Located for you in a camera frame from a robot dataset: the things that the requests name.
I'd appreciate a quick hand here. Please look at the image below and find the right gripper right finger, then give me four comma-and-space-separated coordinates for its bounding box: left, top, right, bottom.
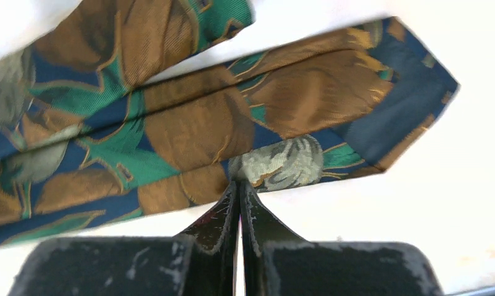
239, 181, 443, 296

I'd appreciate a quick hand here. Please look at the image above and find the brown green patterned tie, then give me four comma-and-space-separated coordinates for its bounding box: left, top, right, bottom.
0, 1, 459, 245

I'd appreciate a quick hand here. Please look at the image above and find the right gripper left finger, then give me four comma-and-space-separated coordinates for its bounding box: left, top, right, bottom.
9, 183, 238, 296

